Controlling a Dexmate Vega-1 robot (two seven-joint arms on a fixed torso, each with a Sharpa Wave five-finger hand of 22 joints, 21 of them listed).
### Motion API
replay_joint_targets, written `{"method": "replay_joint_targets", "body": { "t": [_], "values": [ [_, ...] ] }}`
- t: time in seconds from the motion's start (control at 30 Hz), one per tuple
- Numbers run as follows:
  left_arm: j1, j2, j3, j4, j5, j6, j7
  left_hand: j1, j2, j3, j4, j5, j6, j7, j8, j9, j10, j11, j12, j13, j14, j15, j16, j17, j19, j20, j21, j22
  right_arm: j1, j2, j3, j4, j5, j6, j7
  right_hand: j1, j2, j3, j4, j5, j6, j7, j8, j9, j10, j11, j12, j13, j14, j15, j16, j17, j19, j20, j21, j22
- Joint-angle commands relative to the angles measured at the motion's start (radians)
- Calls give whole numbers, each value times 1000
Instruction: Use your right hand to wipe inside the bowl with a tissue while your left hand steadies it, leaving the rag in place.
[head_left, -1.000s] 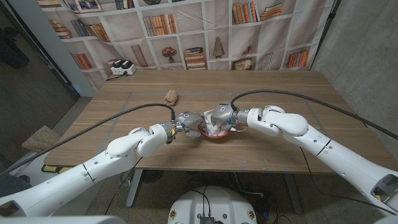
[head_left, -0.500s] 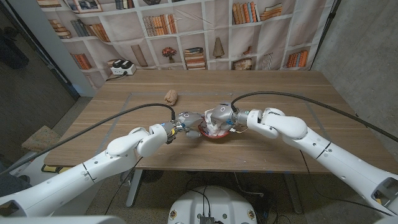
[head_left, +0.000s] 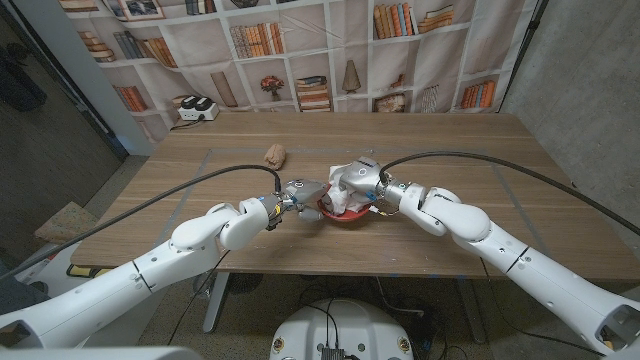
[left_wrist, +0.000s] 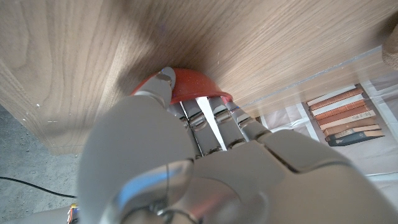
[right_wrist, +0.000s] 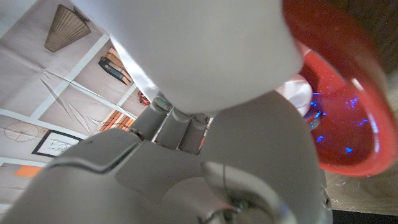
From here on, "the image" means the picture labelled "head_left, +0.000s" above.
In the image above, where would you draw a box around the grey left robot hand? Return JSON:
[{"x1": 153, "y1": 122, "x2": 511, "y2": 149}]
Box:
[{"x1": 279, "y1": 178, "x2": 331, "y2": 224}]

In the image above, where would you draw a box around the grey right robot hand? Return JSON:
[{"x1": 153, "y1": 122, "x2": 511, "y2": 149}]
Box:
[{"x1": 339, "y1": 156, "x2": 396, "y2": 201}]

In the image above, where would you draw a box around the white tissue cloth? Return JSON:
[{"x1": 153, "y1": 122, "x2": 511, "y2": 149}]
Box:
[{"x1": 322, "y1": 163, "x2": 374, "y2": 215}]

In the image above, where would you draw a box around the red bowl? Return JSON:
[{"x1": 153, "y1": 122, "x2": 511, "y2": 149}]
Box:
[{"x1": 317, "y1": 187, "x2": 374, "y2": 223}]

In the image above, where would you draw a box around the brown crumpled lump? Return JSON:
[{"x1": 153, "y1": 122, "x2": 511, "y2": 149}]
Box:
[{"x1": 263, "y1": 143, "x2": 287, "y2": 172}]

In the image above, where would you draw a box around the printed bookshelf backdrop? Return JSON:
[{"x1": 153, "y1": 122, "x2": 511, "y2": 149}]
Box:
[{"x1": 57, "y1": 0, "x2": 544, "y2": 144}]

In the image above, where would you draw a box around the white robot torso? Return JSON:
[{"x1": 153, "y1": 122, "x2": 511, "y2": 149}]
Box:
[{"x1": 269, "y1": 298, "x2": 415, "y2": 360}]

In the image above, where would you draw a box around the grey table leg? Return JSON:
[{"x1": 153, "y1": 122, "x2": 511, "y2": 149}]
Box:
[
  {"x1": 202, "y1": 272, "x2": 231, "y2": 334},
  {"x1": 455, "y1": 278, "x2": 489, "y2": 345}
]

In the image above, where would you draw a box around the black backdrop stand pole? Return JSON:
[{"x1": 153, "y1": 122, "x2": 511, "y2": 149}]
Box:
[{"x1": 499, "y1": 0, "x2": 549, "y2": 114}]

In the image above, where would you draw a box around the yellow and black object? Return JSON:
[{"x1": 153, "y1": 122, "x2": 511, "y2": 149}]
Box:
[{"x1": 66, "y1": 263, "x2": 114, "y2": 279}]

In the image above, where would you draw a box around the white box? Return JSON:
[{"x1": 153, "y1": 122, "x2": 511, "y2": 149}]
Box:
[{"x1": 9, "y1": 242, "x2": 84, "y2": 291}]

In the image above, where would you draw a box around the person in blue jeans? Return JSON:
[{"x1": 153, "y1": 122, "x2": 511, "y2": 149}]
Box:
[{"x1": 0, "y1": 259, "x2": 51, "y2": 316}]

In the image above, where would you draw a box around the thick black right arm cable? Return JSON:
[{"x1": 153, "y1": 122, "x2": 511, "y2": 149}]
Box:
[{"x1": 378, "y1": 151, "x2": 640, "y2": 237}]

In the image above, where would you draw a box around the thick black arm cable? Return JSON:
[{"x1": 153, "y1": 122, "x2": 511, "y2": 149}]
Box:
[
  {"x1": 378, "y1": 151, "x2": 640, "y2": 237},
  {"x1": 0, "y1": 164, "x2": 282, "y2": 282}
]

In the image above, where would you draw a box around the black power strip cord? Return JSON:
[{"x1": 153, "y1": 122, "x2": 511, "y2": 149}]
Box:
[{"x1": 169, "y1": 115, "x2": 206, "y2": 132}]

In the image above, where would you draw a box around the thin dark left arm cable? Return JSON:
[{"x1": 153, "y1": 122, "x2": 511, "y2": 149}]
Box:
[{"x1": 168, "y1": 249, "x2": 231, "y2": 346}]

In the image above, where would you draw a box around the thin dark arm cable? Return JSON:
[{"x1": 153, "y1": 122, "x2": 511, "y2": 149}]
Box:
[
  {"x1": 478, "y1": 257, "x2": 594, "y2": 352},
  {"x1": 168, "y1": 249, "x2": 231, "y2": 346}
]

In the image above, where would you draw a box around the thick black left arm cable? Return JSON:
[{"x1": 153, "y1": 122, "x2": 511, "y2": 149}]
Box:
[{"x1": 0, "y1": 164, "x2": 282, "y2": 282}]

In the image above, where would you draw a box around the thin dark right arm cable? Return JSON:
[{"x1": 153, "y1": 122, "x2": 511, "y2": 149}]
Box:
[{"x1": 478, "y1": 257, "x2": 594, "y2": 352}]

